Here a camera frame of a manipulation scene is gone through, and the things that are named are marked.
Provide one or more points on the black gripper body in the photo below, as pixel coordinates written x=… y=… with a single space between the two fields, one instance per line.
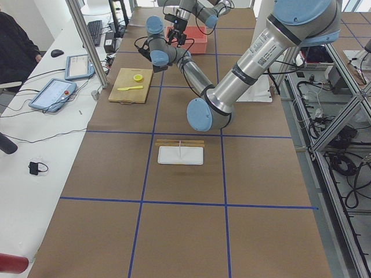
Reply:
x=181 y=24

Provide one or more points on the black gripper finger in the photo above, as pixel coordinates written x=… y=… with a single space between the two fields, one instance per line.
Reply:
x=181 y=39
x=172 y=36

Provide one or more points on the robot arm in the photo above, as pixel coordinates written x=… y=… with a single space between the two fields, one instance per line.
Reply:
x=290 y=24
x=208 y=16

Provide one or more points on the pink plastic bin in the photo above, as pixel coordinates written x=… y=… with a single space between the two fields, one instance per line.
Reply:
x=196 y=41

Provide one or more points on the yellow lemon slice toy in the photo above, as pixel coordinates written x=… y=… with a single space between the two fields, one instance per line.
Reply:
x=138 y=77

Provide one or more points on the black power adapter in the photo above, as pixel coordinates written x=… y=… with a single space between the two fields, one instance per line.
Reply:
x=110 y=42

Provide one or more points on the yellow plastic knife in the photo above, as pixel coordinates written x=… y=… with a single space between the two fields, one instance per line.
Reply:
x=130 y=88

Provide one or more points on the bamboo cutting board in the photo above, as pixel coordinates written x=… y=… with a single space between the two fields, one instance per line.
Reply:
x=125 y=79

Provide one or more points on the black keyboard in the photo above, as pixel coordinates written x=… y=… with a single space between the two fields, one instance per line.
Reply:
x=95 y=28

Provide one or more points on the blue teach pendant far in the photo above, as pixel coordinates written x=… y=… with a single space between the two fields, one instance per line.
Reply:
x=78 y=67

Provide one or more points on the blue teach pendant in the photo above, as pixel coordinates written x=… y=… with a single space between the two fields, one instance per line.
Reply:
x=53 y=96
x=78 y=67

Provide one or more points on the wooden chopstick pair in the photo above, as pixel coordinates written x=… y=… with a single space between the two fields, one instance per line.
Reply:
x=182 y=143

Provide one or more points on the black computer mouse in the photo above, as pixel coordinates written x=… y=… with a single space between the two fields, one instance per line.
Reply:
x=56 y=52

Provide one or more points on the white rectangular tray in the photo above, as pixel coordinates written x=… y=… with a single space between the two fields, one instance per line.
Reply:
x=180 y=155

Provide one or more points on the blue teach pendant near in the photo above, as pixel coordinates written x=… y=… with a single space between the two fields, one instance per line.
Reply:
x=53 y=96

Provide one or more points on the person in black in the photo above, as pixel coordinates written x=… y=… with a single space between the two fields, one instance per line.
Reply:
x=19 y=55

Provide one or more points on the small black clip device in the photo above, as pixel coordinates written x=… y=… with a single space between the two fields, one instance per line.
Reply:
x=35 y=168

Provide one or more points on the red cylinder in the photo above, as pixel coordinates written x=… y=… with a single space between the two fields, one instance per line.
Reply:
x=13 y=264

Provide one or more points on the aluminium frame post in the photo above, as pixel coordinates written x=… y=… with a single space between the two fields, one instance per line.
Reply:
x=87 y=41

